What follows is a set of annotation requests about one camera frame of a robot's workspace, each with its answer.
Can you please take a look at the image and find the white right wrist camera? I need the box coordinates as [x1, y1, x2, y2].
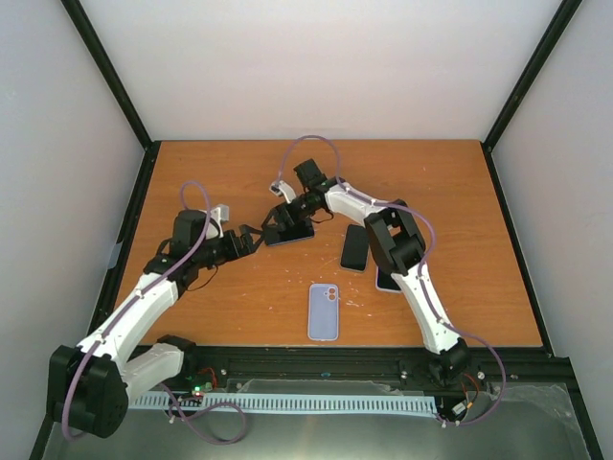
[269, 180, 296, 203]

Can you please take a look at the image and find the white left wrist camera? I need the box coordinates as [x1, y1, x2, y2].
[206, 204, 230, 240]

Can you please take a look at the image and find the lavender plain phone case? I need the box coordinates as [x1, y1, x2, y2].
[307, 284, 339, 341]

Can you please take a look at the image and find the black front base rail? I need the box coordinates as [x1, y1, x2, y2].
[66, 345, 574, 399]

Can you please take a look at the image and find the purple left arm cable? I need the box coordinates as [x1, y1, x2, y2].
[60, 180, 248, 445]

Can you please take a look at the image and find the black left side rail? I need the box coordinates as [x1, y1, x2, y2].
[87, 141, 162, 334]

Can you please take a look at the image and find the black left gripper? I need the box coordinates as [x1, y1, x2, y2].
[194, 224, 265, 268]

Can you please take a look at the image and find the black right side rail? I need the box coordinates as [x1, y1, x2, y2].
[480, 141, 556, 357]

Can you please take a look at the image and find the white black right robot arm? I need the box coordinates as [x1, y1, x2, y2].
[266, 159, 470, 385]

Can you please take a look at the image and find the black left rear frame post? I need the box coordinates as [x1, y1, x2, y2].
[60, 0, 153, 150]

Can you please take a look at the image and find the blue-edged black phone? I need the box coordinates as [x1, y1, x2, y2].
[262, 219, 315, 246]

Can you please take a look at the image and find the black frame post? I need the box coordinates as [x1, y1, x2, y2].
[482, 0, 582, 154]
[60, 0, 153, 150]

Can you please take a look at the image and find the light blue slotted cable duct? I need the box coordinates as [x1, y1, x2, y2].
[127, 392, 439, 414]

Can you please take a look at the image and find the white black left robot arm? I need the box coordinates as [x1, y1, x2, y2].
[47, 205, 263, 441]

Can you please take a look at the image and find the black right rear frame post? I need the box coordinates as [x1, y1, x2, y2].
[482, 0, 582, 154]

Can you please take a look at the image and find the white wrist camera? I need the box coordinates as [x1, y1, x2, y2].
[206, 204, 230, 240]
[269, 180, 296, 203]

